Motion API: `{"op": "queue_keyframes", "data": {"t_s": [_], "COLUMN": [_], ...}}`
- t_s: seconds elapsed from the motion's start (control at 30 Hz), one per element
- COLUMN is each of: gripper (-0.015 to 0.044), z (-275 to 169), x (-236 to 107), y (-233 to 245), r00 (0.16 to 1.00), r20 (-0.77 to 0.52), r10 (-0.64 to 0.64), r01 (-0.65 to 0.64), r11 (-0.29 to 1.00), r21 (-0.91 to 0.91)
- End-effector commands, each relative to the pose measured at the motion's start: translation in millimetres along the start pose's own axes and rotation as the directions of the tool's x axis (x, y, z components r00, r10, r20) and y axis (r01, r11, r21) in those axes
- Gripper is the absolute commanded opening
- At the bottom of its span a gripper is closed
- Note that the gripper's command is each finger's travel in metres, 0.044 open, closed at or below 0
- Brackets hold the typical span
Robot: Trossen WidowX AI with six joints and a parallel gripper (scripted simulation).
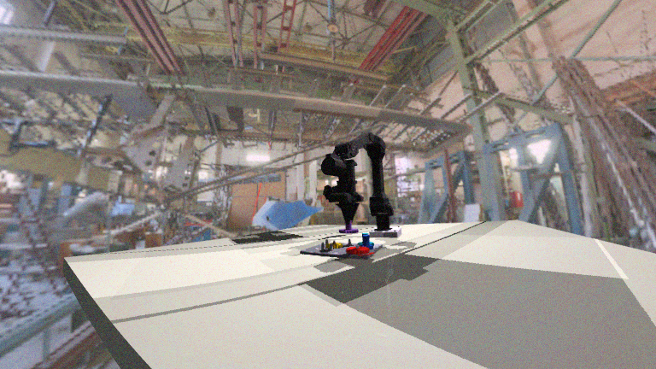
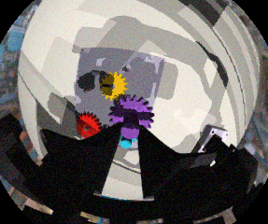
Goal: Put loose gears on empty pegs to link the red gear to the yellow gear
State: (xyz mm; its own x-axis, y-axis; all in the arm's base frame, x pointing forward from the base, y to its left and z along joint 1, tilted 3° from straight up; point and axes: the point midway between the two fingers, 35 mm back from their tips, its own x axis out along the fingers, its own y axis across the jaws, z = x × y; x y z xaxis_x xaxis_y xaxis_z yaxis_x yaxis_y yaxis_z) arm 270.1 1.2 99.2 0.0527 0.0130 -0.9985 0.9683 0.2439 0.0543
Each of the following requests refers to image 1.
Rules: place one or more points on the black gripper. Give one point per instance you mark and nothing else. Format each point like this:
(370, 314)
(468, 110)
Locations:
(347, 198)

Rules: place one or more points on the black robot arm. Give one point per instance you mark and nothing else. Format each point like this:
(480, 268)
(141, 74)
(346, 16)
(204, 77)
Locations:
(335, 165)

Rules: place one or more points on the purple gear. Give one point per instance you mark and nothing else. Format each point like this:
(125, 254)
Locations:
(348, 229)

